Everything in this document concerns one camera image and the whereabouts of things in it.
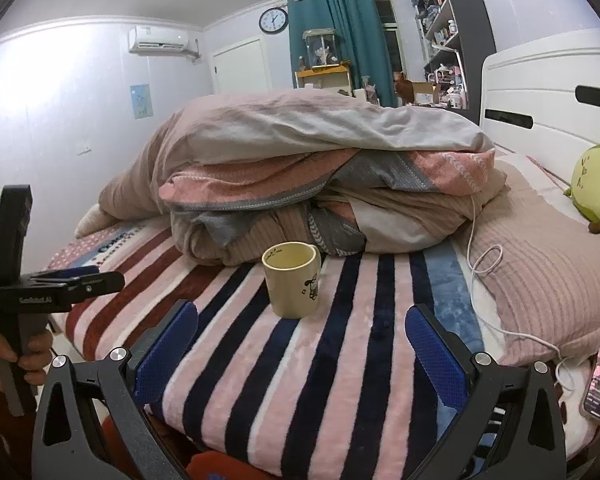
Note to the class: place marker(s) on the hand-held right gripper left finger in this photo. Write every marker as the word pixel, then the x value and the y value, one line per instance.
pixel 167 345

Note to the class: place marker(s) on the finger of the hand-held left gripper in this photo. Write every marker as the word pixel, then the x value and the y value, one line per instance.
pixel 80 282

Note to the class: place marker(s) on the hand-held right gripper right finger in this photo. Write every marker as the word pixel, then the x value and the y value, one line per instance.
pixel 432 350

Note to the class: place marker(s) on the cream cartoon print cup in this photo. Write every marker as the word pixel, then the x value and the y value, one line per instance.
pixel 292 280

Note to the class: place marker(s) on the person's left hand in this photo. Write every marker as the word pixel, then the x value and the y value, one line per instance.
pixel 32 355

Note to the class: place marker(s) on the pink ribbed pillow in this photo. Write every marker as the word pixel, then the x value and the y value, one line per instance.
pixel 535 270

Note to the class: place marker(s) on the striped pink navy blanket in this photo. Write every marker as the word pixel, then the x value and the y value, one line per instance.
pixel 300 350

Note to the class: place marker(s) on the folded pink grey quilt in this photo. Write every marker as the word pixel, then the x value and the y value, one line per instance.
pixel 300 175

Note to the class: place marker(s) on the green avocado plush toy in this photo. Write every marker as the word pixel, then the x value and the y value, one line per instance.
pixel 599 187

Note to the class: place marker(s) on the cardboard box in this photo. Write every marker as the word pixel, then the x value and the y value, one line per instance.
pixel 424 92

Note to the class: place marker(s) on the brown plush toy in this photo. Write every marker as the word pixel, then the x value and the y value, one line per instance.
pixel 404 89

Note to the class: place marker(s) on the white door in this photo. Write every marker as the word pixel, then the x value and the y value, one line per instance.
pixel 241 67

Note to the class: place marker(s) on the white bed headboard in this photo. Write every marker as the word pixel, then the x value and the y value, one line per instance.
pixel 545 95

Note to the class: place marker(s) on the yellow white cabinet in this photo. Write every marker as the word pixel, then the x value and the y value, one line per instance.
pixel 324 80

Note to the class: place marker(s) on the dark tall shelf unit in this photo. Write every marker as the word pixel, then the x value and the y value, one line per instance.
pixel 442 35

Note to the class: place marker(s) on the teal curtain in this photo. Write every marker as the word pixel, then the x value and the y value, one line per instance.
pixel 342 42

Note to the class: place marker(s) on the glass display case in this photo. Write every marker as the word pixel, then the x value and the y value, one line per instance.
pixel 321 47

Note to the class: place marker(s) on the wall poster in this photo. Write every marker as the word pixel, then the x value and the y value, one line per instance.
pixel 140 101

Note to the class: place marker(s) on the white wall air conditioner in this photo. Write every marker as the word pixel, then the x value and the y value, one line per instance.
pixel 162 41

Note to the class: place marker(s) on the round wall clock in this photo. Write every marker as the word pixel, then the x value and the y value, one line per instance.
pixel 273 20

